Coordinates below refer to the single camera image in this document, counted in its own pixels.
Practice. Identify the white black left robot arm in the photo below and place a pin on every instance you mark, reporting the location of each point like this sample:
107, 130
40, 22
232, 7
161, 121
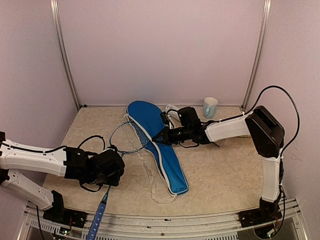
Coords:
105, 168

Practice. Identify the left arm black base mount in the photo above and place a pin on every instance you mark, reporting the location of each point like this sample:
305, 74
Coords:
58, 213

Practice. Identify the white shuttlecock tube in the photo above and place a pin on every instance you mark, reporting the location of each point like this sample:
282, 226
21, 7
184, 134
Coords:
171, 107

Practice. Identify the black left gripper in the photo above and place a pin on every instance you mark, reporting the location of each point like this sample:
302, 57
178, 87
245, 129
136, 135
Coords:
114, 181

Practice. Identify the left aluminium corner post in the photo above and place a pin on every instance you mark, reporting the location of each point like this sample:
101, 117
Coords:
54, 6

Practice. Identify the blue badminton racket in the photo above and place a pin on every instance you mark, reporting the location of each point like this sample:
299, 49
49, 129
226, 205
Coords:
128, 138

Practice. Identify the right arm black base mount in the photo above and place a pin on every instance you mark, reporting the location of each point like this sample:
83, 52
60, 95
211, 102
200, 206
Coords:
266, 212

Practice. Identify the aluminium front rail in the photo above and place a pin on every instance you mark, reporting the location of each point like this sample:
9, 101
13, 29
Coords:
216, 226

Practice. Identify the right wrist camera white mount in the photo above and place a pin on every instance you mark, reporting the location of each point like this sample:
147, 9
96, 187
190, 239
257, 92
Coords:
169, 117

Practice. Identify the right aluminium corner post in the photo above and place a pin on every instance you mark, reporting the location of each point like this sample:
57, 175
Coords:
258, 53

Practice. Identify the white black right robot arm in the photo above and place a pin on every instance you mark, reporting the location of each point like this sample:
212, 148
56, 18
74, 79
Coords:
265, 131

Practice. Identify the light blue ceramic mug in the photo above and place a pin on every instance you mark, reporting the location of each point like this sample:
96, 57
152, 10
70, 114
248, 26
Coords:
209, 107

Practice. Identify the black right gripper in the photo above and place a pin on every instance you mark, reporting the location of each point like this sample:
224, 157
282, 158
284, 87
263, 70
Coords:
166, 138

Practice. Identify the blue racket cover bag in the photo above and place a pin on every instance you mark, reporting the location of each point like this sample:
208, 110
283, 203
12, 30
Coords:
147, 119

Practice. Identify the aluminium corner post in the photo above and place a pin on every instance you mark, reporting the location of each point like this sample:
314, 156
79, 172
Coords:
54, 6
258, 53

